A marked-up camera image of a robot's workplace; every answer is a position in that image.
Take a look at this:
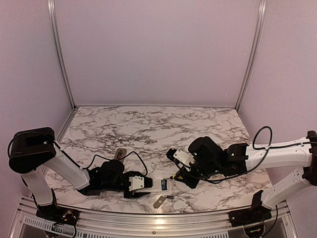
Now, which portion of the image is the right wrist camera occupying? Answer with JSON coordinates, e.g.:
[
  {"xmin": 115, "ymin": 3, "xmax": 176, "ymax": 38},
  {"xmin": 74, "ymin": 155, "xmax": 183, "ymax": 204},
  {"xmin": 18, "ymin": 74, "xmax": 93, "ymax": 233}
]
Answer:
[{"xmin": 166, "ymin": 148, "xmax": 195, "ymax": 167}]

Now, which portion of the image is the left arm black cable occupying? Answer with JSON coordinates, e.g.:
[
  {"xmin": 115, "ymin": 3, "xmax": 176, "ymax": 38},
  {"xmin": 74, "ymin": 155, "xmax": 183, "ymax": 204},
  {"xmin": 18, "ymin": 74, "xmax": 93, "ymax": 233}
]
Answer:
[{"xmin": 81, "ymin": 151, "xmax": 149, "ymax": 177}]

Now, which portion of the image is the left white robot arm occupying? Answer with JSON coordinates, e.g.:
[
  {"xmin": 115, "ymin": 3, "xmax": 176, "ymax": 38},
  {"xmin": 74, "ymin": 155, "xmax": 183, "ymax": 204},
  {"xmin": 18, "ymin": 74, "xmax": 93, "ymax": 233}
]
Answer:
[{"xmin": 7, "ymin": 127, "xmax": 154, "ymax": 221}]

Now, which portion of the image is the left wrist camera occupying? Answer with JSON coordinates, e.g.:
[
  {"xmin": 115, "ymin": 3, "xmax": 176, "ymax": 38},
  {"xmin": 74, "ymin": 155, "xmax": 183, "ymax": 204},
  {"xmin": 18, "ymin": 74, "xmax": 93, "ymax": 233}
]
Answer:
[{"xmin": 129, "ymin": 176, "xmax": 154, "ymax": 191}]

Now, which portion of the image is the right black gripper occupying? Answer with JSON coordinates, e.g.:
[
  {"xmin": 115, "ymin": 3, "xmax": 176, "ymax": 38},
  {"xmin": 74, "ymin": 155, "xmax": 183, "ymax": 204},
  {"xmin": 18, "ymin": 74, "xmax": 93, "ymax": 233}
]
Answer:
[{"xmin": 173, "ymin": 161, "xmax": 221, "ymax": 190}]

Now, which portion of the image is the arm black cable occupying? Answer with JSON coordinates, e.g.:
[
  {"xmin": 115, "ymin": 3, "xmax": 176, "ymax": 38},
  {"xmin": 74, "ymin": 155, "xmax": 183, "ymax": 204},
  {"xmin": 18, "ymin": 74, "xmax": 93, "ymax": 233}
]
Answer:
[
  {"xmin": 81, "ymin": 151, "xmax": 149, "ymax": 177},
  {"xmin": 173, "ymin": 126, "xmax": 274, "ymax": 184}
]

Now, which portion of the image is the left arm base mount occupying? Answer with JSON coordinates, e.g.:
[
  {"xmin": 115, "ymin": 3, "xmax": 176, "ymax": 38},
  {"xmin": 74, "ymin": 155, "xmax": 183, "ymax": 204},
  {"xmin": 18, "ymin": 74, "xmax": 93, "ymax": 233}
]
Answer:
[{"xmin": 36, "ymin": 195, "xmax": 79, "ymax": 226}]

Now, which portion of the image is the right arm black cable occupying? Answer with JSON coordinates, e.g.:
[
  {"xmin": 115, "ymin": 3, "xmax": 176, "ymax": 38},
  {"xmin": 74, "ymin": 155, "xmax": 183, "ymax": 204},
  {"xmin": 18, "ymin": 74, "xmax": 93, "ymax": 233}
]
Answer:
[{"xmin": 173, "ymin": 126, "xmax": 274, "ymax": 184}]

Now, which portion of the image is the right aluminium frame post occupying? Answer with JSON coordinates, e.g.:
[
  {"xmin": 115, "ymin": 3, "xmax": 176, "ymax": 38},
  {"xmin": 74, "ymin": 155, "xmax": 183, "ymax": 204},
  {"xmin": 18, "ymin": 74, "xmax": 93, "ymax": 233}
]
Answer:
[{"xmin": 235, "ymin": 0, "xmax": 267, "ymax": 112}]

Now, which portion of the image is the yellow handle screwdriver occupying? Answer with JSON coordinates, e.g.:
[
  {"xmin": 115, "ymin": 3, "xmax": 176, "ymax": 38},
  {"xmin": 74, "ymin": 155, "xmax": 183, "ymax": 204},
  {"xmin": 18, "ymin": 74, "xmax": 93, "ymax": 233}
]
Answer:
[{"xmin": 165, "ymin": 174, "xmax": 183, "ymax": 181}]

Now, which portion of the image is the aluminium frame post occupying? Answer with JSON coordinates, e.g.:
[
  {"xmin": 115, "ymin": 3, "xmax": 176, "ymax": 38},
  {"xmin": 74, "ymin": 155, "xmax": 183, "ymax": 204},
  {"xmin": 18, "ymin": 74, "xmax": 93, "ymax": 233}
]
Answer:
[
  {"xmin": 235, "ymin": 0, "xmax": 267, "ymax": 112},
  {"xmin": 47, "ymin": 0, "xmax": 76, "ymax": 110}
]

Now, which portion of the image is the left aluminium frame post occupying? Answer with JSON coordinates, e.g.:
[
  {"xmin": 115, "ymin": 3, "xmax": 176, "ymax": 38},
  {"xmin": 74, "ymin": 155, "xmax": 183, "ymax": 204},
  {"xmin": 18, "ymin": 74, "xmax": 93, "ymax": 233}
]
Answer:
[{"xmin": 47, "ymin": 0, "xmax": 76, "ymax": 110}]

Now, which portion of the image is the grey battery compartment cover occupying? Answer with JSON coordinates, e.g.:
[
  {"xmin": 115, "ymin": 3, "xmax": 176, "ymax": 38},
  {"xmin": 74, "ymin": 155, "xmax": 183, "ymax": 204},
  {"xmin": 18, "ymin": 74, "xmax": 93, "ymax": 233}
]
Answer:
[{"xmin": 153, "ymin": 196, "xmax": 166, "ymax": 209}]

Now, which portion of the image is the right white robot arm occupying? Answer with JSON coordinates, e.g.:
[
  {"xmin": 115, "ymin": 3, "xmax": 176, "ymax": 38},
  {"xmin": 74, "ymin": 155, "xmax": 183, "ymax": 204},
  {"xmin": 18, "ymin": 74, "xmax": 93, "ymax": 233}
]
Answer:
[{"xmin": 166, "ymin": 130, "xmax": 317, "ymax": 222}]

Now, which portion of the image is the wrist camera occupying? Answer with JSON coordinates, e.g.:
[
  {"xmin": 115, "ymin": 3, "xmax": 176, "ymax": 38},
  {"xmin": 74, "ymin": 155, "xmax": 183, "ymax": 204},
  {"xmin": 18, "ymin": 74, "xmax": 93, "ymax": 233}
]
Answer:
[
  {"xmin": 166, "ymin": 148, "xmax": 195, "ymax": 167},
  {"xmin": 129, "ymin": 176, "xmax": 154, "ymax": 191}
]

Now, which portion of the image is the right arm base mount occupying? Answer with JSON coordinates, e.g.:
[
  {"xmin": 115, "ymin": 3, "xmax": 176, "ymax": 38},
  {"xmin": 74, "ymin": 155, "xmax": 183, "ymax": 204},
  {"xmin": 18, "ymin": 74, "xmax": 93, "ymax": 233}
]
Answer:
[{"xmin": 228, "ymin": 190, "xmax": 272, "ymax": 227}]

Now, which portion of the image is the front aluminium table rail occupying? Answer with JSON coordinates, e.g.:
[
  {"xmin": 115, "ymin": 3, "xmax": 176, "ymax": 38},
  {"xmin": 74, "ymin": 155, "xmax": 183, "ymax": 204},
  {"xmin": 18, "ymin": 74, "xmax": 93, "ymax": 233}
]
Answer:
[{"xmin": 8, "ymin": 193, "xmax": 298, "ymax": 238}]

